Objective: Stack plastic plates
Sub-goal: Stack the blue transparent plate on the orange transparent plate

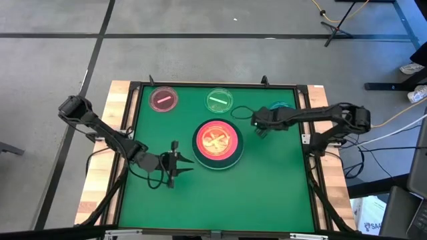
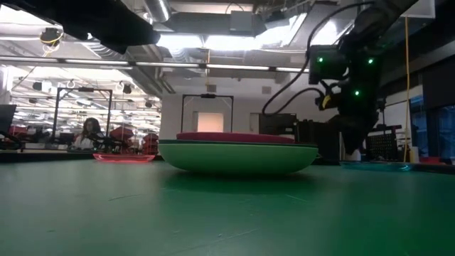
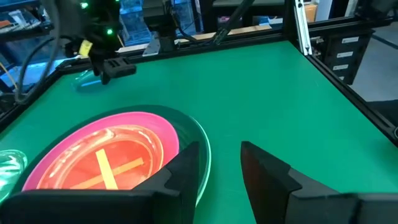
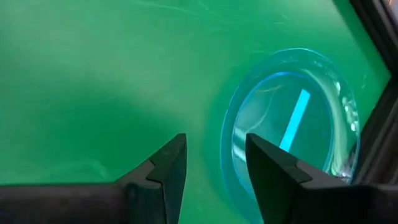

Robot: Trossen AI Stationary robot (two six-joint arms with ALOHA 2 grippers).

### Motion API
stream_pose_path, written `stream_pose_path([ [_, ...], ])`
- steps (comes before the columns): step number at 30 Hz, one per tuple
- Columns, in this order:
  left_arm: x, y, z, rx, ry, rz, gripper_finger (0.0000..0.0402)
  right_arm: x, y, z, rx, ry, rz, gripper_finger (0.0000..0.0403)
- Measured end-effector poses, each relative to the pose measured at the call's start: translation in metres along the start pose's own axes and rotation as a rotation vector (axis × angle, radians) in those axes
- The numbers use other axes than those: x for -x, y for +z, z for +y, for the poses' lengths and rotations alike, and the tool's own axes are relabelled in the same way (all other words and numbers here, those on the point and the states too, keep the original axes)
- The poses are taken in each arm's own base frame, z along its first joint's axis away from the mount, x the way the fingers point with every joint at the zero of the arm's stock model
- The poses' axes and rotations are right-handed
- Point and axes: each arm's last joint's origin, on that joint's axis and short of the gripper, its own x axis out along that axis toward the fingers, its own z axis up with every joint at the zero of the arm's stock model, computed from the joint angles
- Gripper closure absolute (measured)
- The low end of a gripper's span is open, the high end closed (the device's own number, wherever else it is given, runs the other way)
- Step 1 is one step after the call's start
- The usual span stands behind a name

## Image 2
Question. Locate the silver ceiling duct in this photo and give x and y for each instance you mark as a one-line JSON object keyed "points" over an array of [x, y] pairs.
{"points": [[158, 9]]}

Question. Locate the small clear pink dish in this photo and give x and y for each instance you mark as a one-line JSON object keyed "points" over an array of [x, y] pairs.
{"points": [[123, 158]]}

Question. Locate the long ceiling light bar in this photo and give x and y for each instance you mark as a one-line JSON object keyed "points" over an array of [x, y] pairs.
{"points": [[170, 64]]}

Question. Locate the green table mat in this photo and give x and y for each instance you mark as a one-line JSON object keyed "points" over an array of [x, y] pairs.
{"points": [[213, 213]]}

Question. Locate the large green plastic plate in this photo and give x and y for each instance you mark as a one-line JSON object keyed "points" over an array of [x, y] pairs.
{"points": [[238, 158]]}

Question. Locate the black wall screen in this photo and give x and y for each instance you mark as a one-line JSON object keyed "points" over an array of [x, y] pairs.
{"points": [[277, 123]]}

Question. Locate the black cabinet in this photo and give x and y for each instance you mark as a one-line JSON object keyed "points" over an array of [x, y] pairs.
{"points": [[320, 140]]}

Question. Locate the person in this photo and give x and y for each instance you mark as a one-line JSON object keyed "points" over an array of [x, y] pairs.
{"points": [[89, 135]]}

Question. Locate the pink plastic plate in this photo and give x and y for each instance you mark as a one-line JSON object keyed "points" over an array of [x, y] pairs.
{"points": [[234, 137]]}

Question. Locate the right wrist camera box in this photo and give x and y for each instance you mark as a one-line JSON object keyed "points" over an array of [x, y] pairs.
{"points": [[327, 65]]}

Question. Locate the grey ceiling unit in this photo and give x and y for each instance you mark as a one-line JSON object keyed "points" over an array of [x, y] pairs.
{"points": [[241, 21]]}

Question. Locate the red chair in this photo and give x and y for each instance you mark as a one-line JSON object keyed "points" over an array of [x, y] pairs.
{"points": [[121, 134]]}

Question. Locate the black perforated cart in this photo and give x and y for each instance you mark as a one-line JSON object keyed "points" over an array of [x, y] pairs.
{"points": [[385, 144]]}

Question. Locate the black frame stand with camera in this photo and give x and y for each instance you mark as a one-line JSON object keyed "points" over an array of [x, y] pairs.
{"points": [[208, 96], [83, 89]]}

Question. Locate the dark monitor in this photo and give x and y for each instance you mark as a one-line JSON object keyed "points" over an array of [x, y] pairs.
{"points": [[7, 119]]}

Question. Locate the small clear blue dish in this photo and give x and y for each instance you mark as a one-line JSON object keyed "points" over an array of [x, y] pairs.
{"points": [[377, 166]]}

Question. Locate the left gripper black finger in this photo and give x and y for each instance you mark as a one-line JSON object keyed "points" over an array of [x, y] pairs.
{"points": [[140, 30]]}

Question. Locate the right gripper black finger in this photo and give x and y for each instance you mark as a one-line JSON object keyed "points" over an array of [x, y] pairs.
{"points": [[364, 133], [346, 137]]}

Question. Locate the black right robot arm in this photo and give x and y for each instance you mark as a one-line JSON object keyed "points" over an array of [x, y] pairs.
{"points": [[380, 17]]}

